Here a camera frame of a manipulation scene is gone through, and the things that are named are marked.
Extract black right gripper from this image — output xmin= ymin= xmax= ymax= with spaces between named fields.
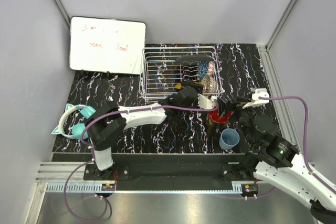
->
xmin=216 ymin=96 xmax=259 ymax=147

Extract red white patterned bowl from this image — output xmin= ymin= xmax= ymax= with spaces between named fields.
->
xmin=201 ymin=74 xmax=219 ymax=94

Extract light blue plastic cup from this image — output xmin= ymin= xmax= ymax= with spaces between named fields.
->
xmin=219 ymin=129 xmax=240 ymax=150

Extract white wire dish rack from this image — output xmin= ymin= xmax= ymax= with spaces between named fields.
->
xmin=139 ymin=44 xmax=224 ymax=102

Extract black floral square plate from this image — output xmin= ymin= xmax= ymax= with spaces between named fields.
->
xmin=175 ymin=55 xmax=213 ymax=63

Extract red black mug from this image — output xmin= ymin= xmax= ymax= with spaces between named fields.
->
xmin=205 ymin=110 xmax=232 ymax=138

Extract blue patterned bowl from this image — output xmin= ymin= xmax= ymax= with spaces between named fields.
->
xmin=198 ymin=61 xmax=215 ymax=76

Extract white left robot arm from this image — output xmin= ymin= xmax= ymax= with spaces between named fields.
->
xmin=80 ymin=81 xmax=204 ymax=180

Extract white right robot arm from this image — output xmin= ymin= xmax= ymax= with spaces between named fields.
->
xmin=219 ymin=93 xmax=335 ymax=223

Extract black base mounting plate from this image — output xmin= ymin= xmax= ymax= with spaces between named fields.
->
xmin=83 ymin=158 xmax=254 ymax=181

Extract teal cat ear headphones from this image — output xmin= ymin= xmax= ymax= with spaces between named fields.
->
xmin=51 ymin=103 xmax=96 ymax=140

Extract white whiteboard with red writing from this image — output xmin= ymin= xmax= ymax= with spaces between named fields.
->
xmin=69 ymin=16 xmax=146 ymax=75

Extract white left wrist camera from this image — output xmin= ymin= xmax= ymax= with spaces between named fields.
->
xmin=197 ymin=94 xmax=217 ymax=110

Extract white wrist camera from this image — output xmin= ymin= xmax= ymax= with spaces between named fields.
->
xmin=197 ymin=94 xmax=217 ymax=110
xmin=243 ymin=88 xmax=270 ymax=109

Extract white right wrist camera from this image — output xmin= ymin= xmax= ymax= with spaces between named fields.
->
xmin=243 ymin=88 xmax=270 ymax=109

